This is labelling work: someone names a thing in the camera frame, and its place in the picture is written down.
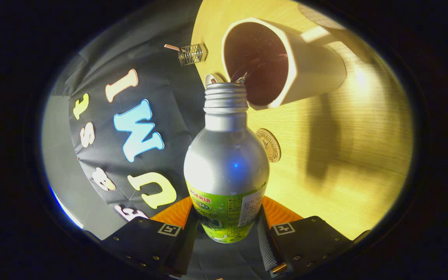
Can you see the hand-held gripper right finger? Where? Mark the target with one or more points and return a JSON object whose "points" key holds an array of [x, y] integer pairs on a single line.
{"points": [[266, 249]]}

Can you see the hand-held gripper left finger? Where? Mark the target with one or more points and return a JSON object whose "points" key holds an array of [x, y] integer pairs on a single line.
{"points": [[189, 249]]}

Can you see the silver bottle green label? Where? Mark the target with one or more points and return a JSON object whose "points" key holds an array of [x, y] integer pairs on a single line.
{"points": [[226, 163]]}

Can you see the round cork coaster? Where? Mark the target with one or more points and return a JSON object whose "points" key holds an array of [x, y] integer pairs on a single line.
{"points": [[270, 146]]}

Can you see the beige cup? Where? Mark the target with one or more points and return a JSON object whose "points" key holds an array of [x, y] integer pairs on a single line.
{"points": [[313, 74]]}

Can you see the wooden table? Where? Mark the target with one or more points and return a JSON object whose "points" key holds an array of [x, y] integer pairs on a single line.
{"points": [[344, 155]]}

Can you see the black backdrop cloth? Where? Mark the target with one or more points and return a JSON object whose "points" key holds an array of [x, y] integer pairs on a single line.
{"points": [[169, 97]]}

